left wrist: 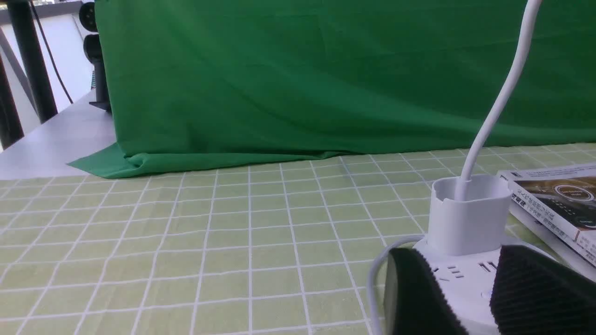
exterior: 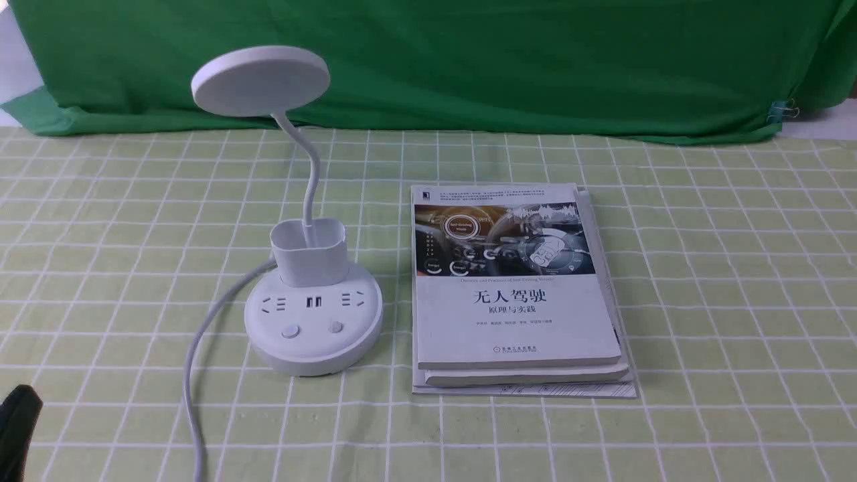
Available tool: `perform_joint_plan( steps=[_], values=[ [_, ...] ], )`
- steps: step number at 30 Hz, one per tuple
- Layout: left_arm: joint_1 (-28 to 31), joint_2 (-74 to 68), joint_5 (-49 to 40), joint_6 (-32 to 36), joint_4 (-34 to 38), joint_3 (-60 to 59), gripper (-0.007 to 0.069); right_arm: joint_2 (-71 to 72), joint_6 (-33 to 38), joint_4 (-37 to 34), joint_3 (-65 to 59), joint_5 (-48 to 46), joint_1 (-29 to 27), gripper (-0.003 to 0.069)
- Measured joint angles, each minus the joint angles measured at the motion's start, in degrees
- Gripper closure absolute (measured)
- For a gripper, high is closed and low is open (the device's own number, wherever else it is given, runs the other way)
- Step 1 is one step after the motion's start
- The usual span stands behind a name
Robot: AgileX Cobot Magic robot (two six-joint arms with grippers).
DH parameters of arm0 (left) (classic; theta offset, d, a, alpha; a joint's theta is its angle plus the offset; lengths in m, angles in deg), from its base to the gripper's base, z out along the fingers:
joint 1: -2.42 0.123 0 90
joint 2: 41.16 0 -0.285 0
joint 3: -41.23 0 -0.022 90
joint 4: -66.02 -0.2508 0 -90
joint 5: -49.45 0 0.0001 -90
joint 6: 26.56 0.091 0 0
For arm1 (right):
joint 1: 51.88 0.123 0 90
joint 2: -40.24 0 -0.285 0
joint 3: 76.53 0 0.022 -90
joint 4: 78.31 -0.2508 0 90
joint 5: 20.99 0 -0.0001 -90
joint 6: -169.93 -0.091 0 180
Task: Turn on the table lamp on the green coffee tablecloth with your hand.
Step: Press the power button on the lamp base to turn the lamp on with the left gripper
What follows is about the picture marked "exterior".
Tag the middle book under top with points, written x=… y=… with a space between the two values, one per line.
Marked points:
x=535 y=376

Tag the green checkered tablecloth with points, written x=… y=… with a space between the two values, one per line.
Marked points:
x=734 y=270

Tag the top book white cover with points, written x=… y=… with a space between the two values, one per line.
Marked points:
x=509 y=314

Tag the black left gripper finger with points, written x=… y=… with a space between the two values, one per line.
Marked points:
x=19 y=414

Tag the teal binder clip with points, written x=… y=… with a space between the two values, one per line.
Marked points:
x=782 y=110

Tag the bottom thin printed booklet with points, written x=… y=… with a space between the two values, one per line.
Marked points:
x=535 y=391

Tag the green backdrop cloth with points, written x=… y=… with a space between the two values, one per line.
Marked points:
x=675 y=72

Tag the white desk lamp with sockets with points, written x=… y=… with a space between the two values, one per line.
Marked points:
x=314 y=312

